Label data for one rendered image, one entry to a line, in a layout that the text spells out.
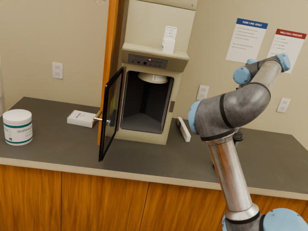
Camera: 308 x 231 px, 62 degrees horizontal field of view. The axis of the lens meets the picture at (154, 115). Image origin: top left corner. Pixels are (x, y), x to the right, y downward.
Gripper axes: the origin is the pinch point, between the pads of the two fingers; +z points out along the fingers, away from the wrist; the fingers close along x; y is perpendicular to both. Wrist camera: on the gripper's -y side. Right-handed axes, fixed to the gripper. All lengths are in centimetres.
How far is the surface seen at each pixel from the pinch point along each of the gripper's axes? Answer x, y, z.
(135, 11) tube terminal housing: 53, 31, -46
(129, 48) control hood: 56, 20, -31
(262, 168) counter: -27.0, -2.5, 26.1
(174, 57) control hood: 35.4, 14.4, -30.1
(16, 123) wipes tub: 107, 26, 12
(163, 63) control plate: 38.1, 20.0, -25.1
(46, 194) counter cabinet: 92, 14, 49
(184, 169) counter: 22.7, 0.2, 26.0
